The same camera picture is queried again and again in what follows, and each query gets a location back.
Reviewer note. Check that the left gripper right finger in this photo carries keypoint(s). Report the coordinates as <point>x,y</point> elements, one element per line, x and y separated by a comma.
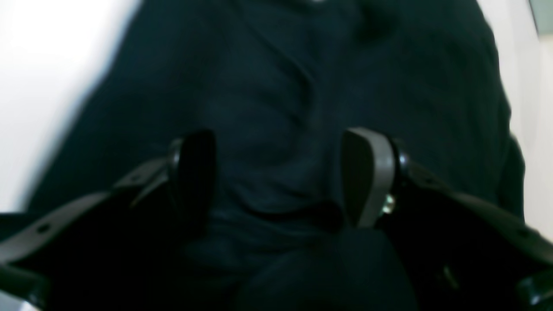
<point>460,253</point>

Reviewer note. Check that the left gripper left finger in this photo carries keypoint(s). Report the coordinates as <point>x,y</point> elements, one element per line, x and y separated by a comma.
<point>113,250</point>

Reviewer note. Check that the black graphic t-shirt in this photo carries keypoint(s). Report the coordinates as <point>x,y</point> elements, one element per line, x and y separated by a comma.
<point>278,81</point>

